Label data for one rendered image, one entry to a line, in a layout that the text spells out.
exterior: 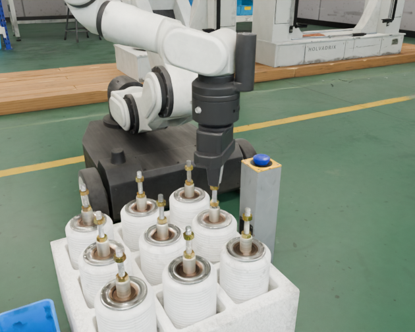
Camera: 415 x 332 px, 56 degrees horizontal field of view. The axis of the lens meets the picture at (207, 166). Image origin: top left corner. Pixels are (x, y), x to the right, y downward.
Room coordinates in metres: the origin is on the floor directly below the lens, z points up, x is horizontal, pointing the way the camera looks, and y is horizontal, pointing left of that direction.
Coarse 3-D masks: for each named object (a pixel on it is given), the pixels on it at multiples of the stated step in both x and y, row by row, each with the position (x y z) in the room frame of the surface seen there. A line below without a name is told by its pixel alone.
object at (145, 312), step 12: (96, 300) 0.47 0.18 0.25; (144, 300) 0.47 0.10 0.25; (96, 312) 0.46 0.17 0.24; (108, 312) 0.44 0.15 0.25; (120, 312) 0.44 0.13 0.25; (132, 312) 0.44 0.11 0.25; (144, 312) 0.45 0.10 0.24; (108, 324) 0.44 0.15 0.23; (120, 324) 0.44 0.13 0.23; (132, 324) 0.44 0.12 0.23; (144, 324) 0.45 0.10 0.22; (156, 324) 0.49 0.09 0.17
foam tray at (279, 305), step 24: (168, 216) 0.83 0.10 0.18; (120, 240) 0.72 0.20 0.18; (216, 264) 0.64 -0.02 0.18; (72, 288) 0.57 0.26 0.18; (288, 288) 0.57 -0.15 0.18; (72, 312) 0.51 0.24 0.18; (216, 312) 0.56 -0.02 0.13; (240, 312) 0.51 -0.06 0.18; (264, 312) 0.53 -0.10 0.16; (288, 312) 0.55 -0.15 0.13
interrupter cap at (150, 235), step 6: (150, 228) 0.66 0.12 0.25; (156, 228) 0.66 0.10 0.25; (168, 228) 0.66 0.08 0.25; (174, 228) 0.66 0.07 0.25; (144, 234) 0.64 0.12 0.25; (150, 234) 0.64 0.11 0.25; (156, 234) 0.65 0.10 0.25; (174, 234) 0.64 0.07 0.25; (180, 234) 0.64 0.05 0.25; (150, 240) 0.62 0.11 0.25; (156, 240) 0.62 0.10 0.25; (162, 240) 0.62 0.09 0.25; (168, 240) 0.62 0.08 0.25; (174, 240) 0.62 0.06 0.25; (162, 246) 0.61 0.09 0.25
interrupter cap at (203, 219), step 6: (204, 210) 0.73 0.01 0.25; (222, 210) 0.73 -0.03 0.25; (198, 216) 0.71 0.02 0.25; (204, 216) 0.71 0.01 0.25; (222, 216) 0.71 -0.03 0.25; (228, 216) 0.71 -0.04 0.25; (198, 222) 0.68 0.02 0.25; (204, 222) 0.68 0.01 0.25; (210, 222) 0.69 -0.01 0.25; (216, 222) 0.69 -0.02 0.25; (222, 222) 0.69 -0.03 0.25; (228, 222) 0.68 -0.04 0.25; (210, 228) 0.66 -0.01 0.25; (216, 228) 0.66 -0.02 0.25; (222, 228) 0.67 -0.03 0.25
